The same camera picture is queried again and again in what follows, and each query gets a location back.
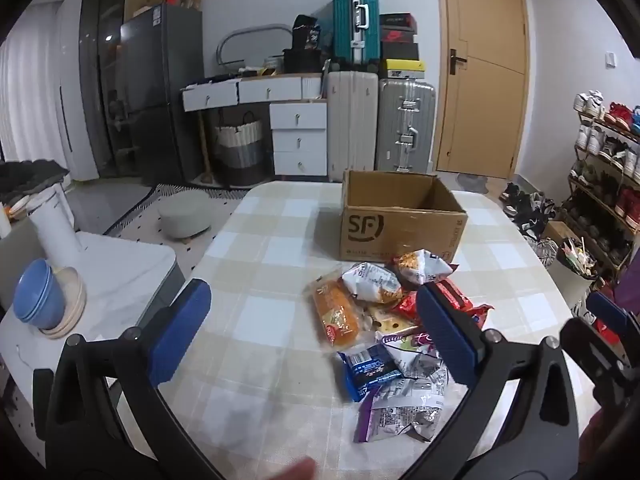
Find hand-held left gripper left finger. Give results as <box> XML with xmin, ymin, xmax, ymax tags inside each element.
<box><xmin>32</xmin><ymin>278</ymin><xmax>228</xmax><ymax>480</ymax></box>

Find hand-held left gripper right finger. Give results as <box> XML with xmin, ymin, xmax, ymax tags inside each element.
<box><xmin>400</xmin><ymin>284</ymin><xmax>581</xmax><ymax>480</ymax></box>

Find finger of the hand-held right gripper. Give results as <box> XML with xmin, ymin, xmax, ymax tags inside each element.
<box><xmin>559</xmin><ymin>317</ymin><xmax>640</xmax><ymax>403</ymax></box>
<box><xmin>586</xmin><ymin>291</ymin><xmax>640</xmax><ymax>346</ymax></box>

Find red snack packet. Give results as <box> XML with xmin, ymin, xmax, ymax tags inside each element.
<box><xmin>432</xmin><ymin>280</ymin><xmax>495</xmax><ymax>331</ymax></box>
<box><xmin>396</xmin><ymin>291</ymin><xmax>421</xmax><ymax>323</ymax></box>

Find white noodle snack packet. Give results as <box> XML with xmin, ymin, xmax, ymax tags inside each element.
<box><xmin>341</xmin><ymin>262</ymin><xmax>403</xmax><ymax>306</ymax></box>
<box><xmin>392</xmin><ymin>249</ymin><xmax>456</xmax><ymax>286</ymax></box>

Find brown cardboard box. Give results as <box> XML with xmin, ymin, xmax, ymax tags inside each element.
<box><xmin>340</xmin><ymin>169</ymin><xmax>469</xmax><ymax>264</ymax></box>

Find orange cake packet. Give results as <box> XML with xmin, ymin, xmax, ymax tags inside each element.
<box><xmin>307</xmin><ymin>272</ymin><xmax>363</xmax><ymax>353</ymax></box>

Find person's left hand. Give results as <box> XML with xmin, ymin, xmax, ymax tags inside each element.
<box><xmin>272</xmin><ymin>457</ymin><xmax>319</xmax><ymax>480</ymax></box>

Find purple bag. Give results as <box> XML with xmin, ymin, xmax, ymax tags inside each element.
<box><xmin>617</xmin><ymin>259</ymin><xmax>640</xmax><ymax>313</ymax></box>

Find crumpled silver snack packet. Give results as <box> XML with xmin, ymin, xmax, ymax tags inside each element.
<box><xmin>390</xmin><ymin>347</ymin><xmax>449</xmax><ymax>382</ymax></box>

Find black bucket of sticks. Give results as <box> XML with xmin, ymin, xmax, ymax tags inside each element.
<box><xmin>555</xmin><ymin>240</ymin><xmax>598</xmax><ymax>279</ymax></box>

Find clear chocolate chip bread packet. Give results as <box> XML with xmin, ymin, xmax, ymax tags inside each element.
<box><xmin>360</xmin><ymin>302</ymin><xmax>417</xmax><ymax>334</ymax></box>

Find blue snack packet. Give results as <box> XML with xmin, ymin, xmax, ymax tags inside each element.
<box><xmin>339</xmin><ymin>344</ymin><xmax>403</xmax><ymax>403</ymax></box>

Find white side table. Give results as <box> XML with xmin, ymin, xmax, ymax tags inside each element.
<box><xmin>0</xmin><ymin>232</ymin><xmax>188</xmax><ymax>461</ymax></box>

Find silver purple snack packet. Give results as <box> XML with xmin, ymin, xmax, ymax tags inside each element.
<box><xmin>355</xmin><ymin>371</ymin><xmax>449</xmax><ymax>444</ymax></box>

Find small cardboard box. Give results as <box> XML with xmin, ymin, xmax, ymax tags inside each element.
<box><xmin>542</xmin><ymin>221</ymin><xmax>581</xmax><ymax>252</ymax></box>

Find checkered tablecloth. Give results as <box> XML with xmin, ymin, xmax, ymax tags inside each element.
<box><xmin>150</xmin><ymin>180</ymin><xmax>601</xmax><ymax>480</ymax></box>

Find stack of beige plates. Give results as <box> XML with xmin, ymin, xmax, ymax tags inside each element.
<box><xmin>37</xmin><ymin>266</ymin><xmax>87</xmax><ymax>339</ymax></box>

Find grey round stool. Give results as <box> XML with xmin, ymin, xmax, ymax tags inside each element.
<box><xmin>159</xmin><ymin>194</ymin><xmax>213</xmax><ymax>246</ymax></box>

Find black white patterned rug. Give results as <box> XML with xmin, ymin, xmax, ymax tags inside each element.
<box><xmin>102</xmin><ymin>182</ymin><xmax>261</xmax><ymax>251</ymax></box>

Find pile of shoes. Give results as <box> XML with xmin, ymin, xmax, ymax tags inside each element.
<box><xmin>500</xmin><ymin>180</ymin><xmax>558</xmax><ymax>241</ymax></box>

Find blue bowl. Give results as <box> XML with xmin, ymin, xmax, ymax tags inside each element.
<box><xmin>13</xmin><ymin>259</ymin><xmax>66</xmax><ymax>323</ymax></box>

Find grey beige door mat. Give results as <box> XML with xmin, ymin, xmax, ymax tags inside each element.
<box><xmin>455</xmin><ymin>172</ymin><xmax>491</xmax><ymax>193</ymax></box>

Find woven laundry basket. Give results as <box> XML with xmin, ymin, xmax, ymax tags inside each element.
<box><xmin>215</xmin><ymin>112</ymin><xmax>266</xmax><ymax>186</ymax></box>

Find metal shoe rack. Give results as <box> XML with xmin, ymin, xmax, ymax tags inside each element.
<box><xmin>567</xmin><ymin>92</ymin><xmax>640</xmax><ymax>281</ymax></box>

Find rows of assorted shoes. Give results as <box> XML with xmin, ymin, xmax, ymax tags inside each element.
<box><xmin>570</xmin><ymin>90</ymin><xmax>640</xmax><ymax>266</ymax></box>

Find silver suitcase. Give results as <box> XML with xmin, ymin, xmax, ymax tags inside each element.
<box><xmin>377</xmin><ymin>78</ymin><xmax>437</xmax><ymax>173</ymax></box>

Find dark textured cloth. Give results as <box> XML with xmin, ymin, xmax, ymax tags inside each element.
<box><xmin>0</xmin><ymin>159</ymin><xmax>71</xmax><ymax>198</ymax></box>

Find white drawer cabinet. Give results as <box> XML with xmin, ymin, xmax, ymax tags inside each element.
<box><xmin>181</xmin><ymin>74</ymin><xmax>329</xmax><ymax>177</ymax></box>

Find beige suitcase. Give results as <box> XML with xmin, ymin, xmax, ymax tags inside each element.
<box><xmin>327</xmin><ymin>71</ymin><xmax>379</xmax><ymax>183</ymax></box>

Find dark grey fridge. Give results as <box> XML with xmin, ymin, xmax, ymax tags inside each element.
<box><xmin>120</xmin><ymin>4</ymin><xmax>205</xmax><ymax>186</ymax></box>

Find wooden door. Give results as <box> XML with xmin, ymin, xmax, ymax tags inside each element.
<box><xmin>435</xmin><ymin>0</ymin><xmax>531</xmax><ymax>179</ymax></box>

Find dark glass door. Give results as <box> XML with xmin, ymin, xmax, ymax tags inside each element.
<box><xmin>80</xmin><ymin>0</ymin><xmax>132</xmax><ymax>178</ymax></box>

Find white curtain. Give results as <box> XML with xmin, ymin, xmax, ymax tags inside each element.
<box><xmin>0</xmin><ymin>20</ymin><xmax>101</xmax><ymax>181</ymax></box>

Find black storage bin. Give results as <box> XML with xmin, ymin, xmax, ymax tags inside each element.
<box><xmin>282</xmin><ymin>49</ymin><xmax>323</xmax><ymax>75</ymax></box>

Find black printed bag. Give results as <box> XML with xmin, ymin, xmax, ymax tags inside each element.
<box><xmin>291</xmin><ymin>15</ymin><xmax>322</xmax><ymax>52</ymax></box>

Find teal suitcase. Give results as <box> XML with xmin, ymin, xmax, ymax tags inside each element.
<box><xmin>332</xmin><ymin>0</ymin><xmax>381</xmax><ymax>66</ymax></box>

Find grey round folding frame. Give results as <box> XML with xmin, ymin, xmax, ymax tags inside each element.
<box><xmin>216</xmin><ymin>24</ymin><xmax>293</xmax><ymax>68</ymax></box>

